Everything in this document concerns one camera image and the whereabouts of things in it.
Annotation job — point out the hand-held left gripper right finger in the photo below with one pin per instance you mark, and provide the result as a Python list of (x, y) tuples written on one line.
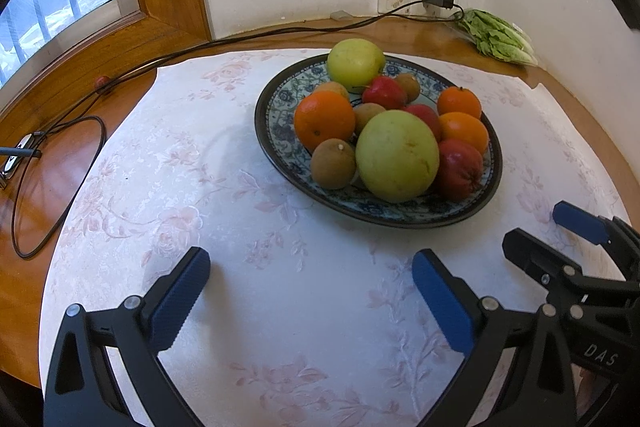
[(445, 307)]

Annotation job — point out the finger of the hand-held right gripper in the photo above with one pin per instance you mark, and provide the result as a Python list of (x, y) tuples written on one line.
[(537, 259), (580, 222)]

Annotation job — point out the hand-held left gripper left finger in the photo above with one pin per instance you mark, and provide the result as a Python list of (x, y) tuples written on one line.
[(177, 302)]

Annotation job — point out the large red apple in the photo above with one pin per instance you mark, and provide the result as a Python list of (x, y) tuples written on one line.
[(461, 169)]

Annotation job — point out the orange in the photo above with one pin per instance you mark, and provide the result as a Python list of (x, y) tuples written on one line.
[(459, 102), (465, 133), (324, 119)]

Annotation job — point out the large green round fruit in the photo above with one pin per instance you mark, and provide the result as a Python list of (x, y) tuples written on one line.
[(397, 155)]

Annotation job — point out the small brown round fruit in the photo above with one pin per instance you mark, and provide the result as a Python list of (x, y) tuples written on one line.
[(334, 88), (333, 163), (369, 117), (407, 87)]

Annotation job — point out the small red apple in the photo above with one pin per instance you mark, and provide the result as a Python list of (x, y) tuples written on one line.
[(424, 114), (384, 92)]

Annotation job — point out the blue floral ceramic plate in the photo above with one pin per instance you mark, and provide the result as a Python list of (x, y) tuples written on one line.
[(279, 122)]

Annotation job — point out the green apple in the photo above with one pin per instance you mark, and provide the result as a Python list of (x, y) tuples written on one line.
[(356, 58)]

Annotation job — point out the person's right hand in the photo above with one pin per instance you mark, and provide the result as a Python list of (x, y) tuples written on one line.
[(592, 389)]

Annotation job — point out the white floral tablecloth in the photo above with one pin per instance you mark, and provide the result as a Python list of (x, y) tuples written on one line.
[(250, 217)]

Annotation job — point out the bagged green lettuce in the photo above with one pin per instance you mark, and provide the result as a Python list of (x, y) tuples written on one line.
[(492, 36)]

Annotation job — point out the small silver device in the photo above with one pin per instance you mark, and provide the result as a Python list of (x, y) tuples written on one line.
[(17, 152)]

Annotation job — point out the small white block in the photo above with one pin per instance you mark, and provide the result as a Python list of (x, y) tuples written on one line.
[(341, 14)]

